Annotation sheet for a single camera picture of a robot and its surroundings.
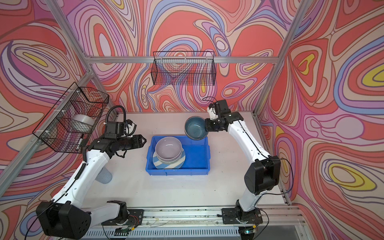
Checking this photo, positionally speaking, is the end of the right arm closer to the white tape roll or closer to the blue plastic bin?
the blue plastic bin

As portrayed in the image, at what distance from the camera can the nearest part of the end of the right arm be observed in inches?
23.1

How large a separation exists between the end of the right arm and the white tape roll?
58 cm

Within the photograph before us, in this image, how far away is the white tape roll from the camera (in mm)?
709
